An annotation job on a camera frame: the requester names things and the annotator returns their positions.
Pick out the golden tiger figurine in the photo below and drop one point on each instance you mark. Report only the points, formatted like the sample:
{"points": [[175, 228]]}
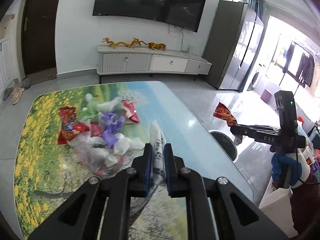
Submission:
{"points": [[157, 46]]}

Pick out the white printed snack wrapper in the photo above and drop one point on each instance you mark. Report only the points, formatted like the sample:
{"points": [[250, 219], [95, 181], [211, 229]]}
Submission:
{"points": [[157, 141]]}

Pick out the wall mounted black television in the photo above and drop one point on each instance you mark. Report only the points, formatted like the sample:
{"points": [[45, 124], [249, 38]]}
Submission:
{"points": [[185, 14]]}

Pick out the dark brown door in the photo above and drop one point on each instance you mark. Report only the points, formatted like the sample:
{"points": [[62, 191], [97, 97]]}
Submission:
{"points": [[38, 35]]}

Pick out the dark grey refrigerator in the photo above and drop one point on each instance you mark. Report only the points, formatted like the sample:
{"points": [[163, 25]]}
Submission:
{"points": [[232, 44]]}

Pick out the white wall cabinet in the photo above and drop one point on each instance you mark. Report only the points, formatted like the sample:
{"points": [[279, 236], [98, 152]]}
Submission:
{"points": [[7, 72]]}

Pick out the white cardboard box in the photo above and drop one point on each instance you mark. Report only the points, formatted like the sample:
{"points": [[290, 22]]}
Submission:
{"points": [[276, 205]]}

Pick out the washing machine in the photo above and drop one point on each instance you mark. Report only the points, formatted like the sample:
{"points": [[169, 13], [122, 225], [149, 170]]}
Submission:
{"points": [[255, 80]]}

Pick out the pink red paper packet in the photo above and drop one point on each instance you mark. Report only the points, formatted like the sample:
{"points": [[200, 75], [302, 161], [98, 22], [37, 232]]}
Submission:
{"points": [[131, 116]]}

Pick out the golden dragon figurine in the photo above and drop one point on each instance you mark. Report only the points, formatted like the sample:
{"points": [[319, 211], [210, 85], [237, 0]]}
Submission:
{"points": [[114, 45]]}

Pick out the clear white plastic bag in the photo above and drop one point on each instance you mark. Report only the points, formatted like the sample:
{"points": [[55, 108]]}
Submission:
{"points": [[108, 106]]}

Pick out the red orange chip bag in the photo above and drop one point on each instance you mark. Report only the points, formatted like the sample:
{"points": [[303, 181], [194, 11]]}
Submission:
{"points": [[223, 113]]}

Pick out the black trash bin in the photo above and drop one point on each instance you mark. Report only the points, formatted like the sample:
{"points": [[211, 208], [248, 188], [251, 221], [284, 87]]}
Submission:
{"points": [[226, 143]]}

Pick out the red snack bag blue label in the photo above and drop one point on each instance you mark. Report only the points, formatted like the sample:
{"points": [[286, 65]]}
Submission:
{"points": [[70, 126]]}

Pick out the green paper sheet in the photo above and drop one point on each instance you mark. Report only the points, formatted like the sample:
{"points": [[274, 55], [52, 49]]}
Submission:
{"points": [[91, 110]]}

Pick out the grey slipper by door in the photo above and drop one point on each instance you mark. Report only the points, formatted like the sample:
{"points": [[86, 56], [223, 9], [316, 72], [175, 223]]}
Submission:
{"points": [[25, 84]]}

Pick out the purple plastic bag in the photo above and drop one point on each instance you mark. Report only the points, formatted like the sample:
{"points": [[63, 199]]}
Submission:
{"points": [[110, 123]]}

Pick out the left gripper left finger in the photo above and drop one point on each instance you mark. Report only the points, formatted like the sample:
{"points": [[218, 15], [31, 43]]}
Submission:
{"points": [[99, 209]]}

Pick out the clear crumpled plastic bag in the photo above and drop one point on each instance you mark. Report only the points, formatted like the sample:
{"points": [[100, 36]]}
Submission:
{"points": [[93, 153]]}

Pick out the blue gloved right hand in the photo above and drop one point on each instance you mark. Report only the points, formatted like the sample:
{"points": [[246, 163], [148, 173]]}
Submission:
{"points": [[289, 169]]}

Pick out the small red wrapper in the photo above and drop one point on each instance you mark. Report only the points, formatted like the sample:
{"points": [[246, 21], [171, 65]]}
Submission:
{"points": [[96, 130]]}

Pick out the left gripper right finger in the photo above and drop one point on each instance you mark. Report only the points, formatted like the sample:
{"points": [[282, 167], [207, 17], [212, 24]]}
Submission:
{"points": [[216, 209]]}

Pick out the beige slipper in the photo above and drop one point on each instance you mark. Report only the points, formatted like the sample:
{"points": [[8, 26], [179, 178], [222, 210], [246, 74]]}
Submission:
{"points": [[16, 94]]}

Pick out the purple stool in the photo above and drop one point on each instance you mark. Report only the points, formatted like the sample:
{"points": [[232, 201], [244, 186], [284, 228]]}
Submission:
{"points": [[267, 97]]}

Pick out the white tv console cabinet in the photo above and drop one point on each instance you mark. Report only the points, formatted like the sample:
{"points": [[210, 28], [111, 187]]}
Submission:
{"points": [[144, 60]]}

